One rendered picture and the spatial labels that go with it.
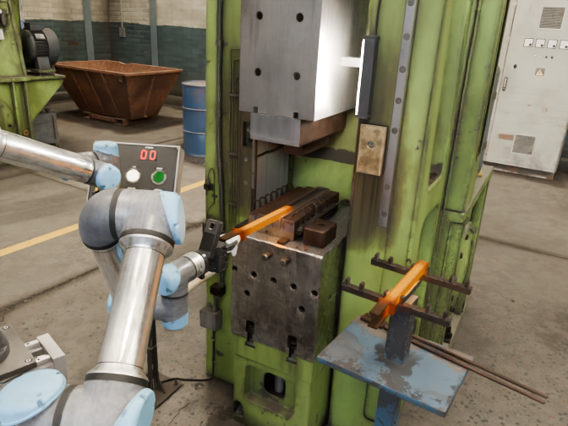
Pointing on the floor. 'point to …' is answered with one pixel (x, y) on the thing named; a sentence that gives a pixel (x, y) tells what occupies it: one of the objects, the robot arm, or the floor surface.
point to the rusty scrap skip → (117, 89)
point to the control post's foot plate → (164, 390)
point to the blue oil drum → (193, 117)
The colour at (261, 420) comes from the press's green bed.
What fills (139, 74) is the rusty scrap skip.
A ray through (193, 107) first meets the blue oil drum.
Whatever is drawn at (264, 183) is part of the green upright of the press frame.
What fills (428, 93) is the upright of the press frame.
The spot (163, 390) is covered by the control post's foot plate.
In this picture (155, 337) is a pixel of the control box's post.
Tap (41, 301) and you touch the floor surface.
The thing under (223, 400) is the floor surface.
